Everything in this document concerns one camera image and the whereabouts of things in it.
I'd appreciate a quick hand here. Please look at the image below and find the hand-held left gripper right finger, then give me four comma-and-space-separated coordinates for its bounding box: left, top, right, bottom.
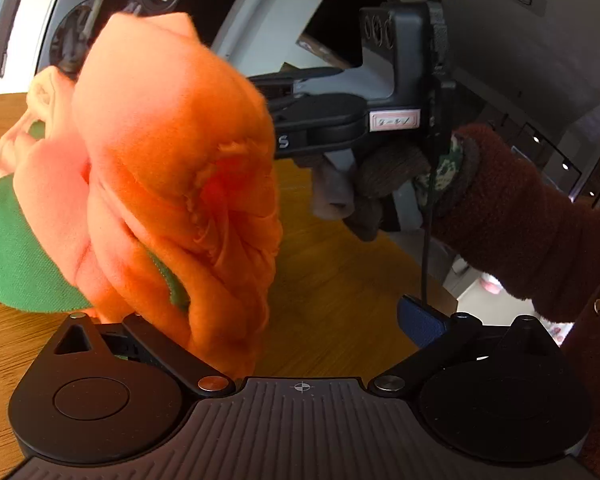
369, 295, 556, 398

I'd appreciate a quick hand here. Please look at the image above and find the person's right hand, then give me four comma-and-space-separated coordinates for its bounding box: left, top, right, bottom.
310, 132, 465, 243

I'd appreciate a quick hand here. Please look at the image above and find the orange pumpkin costume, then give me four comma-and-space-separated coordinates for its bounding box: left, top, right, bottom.
0, 12, 284, 380

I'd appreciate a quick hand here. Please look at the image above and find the person's brown fleece coat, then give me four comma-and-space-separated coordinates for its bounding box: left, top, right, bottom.
545, 255, 600, 480

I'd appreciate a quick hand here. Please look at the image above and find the person's right forearm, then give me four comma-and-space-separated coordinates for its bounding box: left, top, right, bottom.
430, 122, 600, 323

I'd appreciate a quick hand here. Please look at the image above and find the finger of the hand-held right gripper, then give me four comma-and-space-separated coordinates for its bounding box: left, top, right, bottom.
246, 66, 345, 96
266, 94, 370, 133

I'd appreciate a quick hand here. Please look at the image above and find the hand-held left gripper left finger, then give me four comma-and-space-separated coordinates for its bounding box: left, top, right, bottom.
54, 312, 236, 397

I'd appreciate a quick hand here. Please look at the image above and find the black cable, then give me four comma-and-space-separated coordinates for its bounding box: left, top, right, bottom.
420, 125, 453, 308

